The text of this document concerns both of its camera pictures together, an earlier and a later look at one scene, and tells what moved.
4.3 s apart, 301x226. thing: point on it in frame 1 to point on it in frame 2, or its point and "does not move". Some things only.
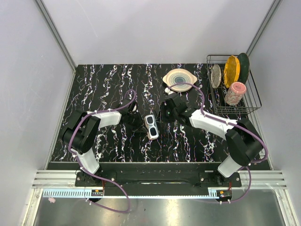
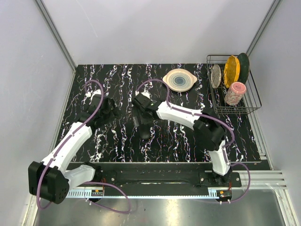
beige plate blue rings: (179, 75) does not move
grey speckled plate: (216, 76) does not move
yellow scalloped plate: (232, 71) does not move
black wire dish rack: (232, 88) does not move
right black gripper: (162, 117) to (137, 112)
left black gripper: (140, 127) to (114, 113)
